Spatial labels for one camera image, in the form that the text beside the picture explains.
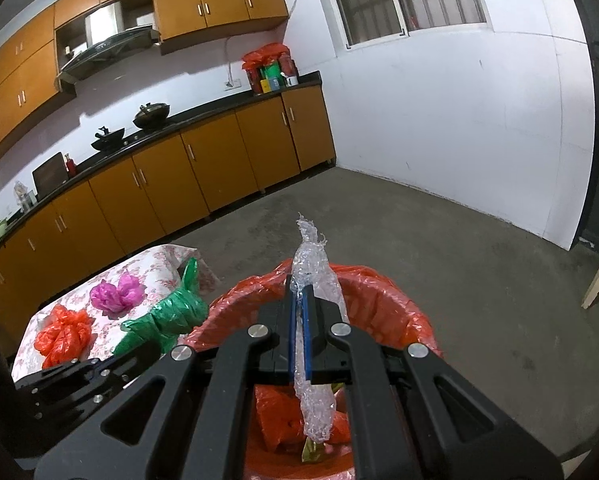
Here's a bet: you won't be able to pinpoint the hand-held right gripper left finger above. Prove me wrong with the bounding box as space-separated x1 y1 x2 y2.
33 287 305 480

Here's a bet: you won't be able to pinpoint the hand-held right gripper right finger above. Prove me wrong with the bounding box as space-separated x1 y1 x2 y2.
303 285 565 480

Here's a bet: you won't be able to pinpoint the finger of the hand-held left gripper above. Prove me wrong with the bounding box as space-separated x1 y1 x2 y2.
13 356 127 396
29 342 162 423

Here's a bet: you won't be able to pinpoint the large orange plastic bag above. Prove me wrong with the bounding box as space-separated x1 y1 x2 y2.
34 307 92 368

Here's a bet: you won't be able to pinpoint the dark green plastic bag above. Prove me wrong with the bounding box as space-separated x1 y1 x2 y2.
112 257 210 358

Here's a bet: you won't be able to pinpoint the clear bubble wrap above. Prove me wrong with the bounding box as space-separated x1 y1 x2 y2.
289 214 350 445

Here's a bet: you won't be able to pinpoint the pink plastic bag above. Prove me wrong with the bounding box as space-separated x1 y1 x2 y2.
89 274 145 317

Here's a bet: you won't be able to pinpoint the red wastebasket with orange liner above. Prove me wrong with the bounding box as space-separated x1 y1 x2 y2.
184 259 443 480

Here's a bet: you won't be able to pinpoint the knotted orange plastic bag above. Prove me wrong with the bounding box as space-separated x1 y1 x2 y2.
254 385 353 456

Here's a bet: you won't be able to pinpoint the floral tablecloth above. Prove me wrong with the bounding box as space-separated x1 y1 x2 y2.
12 244 220 381

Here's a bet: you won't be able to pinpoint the clear bagged jar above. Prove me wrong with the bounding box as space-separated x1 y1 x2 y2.
13 181 36 208

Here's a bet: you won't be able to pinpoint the wooden lower cabinets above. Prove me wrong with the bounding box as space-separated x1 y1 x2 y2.
0 82 336 341

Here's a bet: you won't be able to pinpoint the dark cutting board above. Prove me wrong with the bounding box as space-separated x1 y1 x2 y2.
32 151 69 196

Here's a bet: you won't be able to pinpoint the black kitchen countertop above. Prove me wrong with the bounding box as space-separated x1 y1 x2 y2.
0 71 323 261

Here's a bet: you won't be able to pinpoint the black wok with lid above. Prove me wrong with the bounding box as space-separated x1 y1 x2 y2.
132 101 172 130

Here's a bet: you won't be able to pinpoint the red bag covered items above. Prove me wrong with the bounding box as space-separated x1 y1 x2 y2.
246 57 300 95

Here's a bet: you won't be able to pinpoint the red plastic bag cover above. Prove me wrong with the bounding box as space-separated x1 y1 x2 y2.
242 43 291 71

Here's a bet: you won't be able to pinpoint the steel range hood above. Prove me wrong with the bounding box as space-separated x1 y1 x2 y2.
55 2 161 92

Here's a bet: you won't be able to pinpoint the black wok with handle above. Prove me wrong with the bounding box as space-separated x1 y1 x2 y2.
90 126 126 152

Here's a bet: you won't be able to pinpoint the grey power cable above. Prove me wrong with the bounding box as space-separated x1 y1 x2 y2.
224 35 237 83

